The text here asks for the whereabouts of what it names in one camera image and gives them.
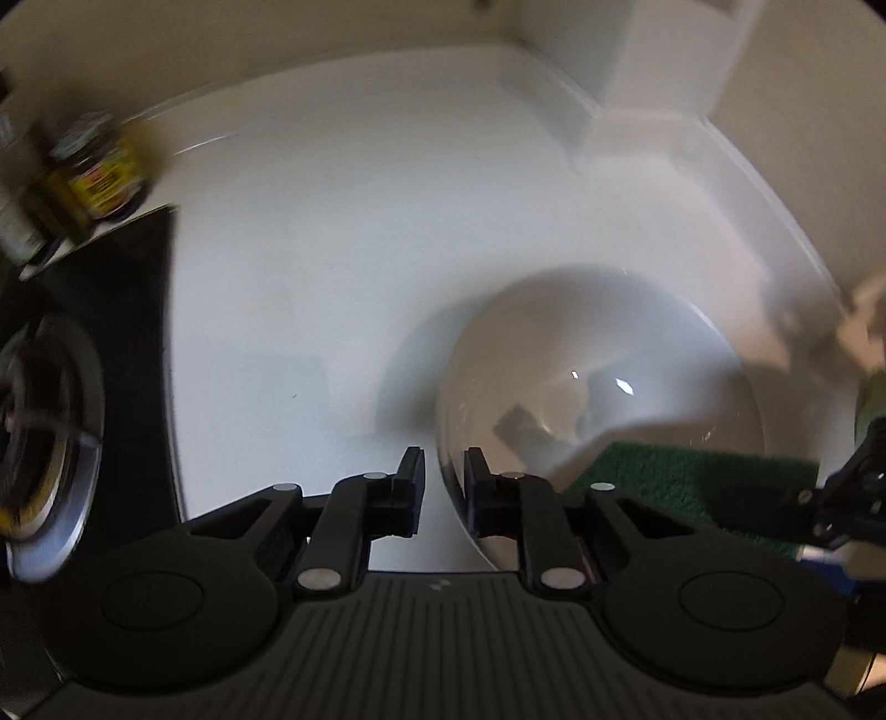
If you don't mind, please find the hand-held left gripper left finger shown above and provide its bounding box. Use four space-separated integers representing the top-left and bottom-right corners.
187 446 425 600

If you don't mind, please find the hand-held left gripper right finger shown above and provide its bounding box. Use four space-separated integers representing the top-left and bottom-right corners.
465 448 697 596

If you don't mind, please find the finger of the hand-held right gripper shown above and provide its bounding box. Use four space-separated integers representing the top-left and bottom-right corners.
796 543 863 598
713 481 842 548

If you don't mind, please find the pink and green sponge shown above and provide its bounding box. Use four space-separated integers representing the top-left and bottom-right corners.
559 441 821 555

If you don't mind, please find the white ceramic bowl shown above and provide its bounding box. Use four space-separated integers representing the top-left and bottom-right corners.
435 265 766 572

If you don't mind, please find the gas burner with pan support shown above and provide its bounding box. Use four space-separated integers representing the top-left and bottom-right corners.
0 315 108 583

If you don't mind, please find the black glass gas hob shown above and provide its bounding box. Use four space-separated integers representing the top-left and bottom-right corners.
0 204 184 555

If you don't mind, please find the jar with yellow label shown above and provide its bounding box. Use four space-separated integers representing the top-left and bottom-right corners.
42 111 150 226

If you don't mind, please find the dark bottle with black cap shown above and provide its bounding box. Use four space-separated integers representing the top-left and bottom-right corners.
0 69 56 264

